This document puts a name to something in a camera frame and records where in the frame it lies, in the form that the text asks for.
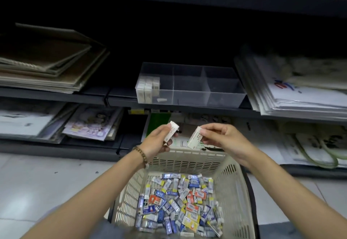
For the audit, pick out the person's right hand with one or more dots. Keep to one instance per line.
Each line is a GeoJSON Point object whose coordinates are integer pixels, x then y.
{"type": "Point", "coordinates": [230, 141]}

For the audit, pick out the person's left hand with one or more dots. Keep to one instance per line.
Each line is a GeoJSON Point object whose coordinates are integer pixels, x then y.
{"type": "Point", "coordinates": [154, 142]}

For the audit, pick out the single white eraser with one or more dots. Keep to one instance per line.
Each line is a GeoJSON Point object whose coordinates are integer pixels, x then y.
{"type": "Point", "coordinates": [195, 138]}
{"type": "Point", "coordinates": [172, 130]}

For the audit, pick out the beige plastic shopping basket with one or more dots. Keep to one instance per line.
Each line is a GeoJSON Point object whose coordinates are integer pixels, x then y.
{"type": "Point", "coordinates": [189, 154]}

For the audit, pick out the clear plastic divided tray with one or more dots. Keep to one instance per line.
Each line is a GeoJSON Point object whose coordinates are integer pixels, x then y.
{"type": "Point", "coordinates": [217, 98]}

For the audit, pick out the row of sorted white erasers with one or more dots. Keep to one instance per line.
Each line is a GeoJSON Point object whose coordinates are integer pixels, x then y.
{"type": "Point", "coordinates": [146, 89]}

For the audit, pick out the pile of mixed packaged erasers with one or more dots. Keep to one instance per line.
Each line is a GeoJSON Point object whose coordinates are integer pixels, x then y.
{"type": "Point", "coordinates": [179, 206]}

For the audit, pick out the person's left forearm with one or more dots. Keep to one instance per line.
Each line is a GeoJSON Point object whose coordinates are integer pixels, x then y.
{"type": "Point", "coordinates": [86, 198]}

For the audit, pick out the person's right forearm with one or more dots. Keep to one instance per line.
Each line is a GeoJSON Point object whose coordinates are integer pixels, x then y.
{"type": "Point", "coordinates": [298, 198]}

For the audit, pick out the green and white paper pack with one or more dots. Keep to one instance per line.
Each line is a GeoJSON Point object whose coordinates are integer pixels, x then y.
{"type": "Point", "coordinates": [158, 122]}

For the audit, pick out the purple cartoon cover book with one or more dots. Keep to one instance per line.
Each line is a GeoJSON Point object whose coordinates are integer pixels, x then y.
{"type": "Point", "coordinates": [89, 125]}

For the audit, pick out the white poster paper stack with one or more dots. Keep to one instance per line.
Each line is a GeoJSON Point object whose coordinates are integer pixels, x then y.
{"type": "Point", "coordinates": [298, 95]}

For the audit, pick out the brown sketchbook stack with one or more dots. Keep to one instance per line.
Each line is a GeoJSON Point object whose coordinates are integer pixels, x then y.
{"type": "Point", "coordinates": [48, 62]}

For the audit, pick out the spiral sketch pad stack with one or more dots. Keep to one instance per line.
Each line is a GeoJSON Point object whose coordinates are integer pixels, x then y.
{"type": "Point", "coordinates": [21, 122]}

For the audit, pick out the dark metal shelf unit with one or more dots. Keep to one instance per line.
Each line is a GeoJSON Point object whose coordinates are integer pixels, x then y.
{"type": "Point", "coordinates": [189, 0]}

